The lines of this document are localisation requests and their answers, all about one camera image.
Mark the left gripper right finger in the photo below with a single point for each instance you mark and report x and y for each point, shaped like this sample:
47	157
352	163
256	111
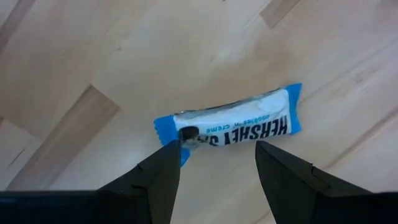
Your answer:
289	186

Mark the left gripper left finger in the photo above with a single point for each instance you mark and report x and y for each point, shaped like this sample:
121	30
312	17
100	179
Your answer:
152	186

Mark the white blue candy bar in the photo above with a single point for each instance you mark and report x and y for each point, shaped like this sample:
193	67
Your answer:
242	118

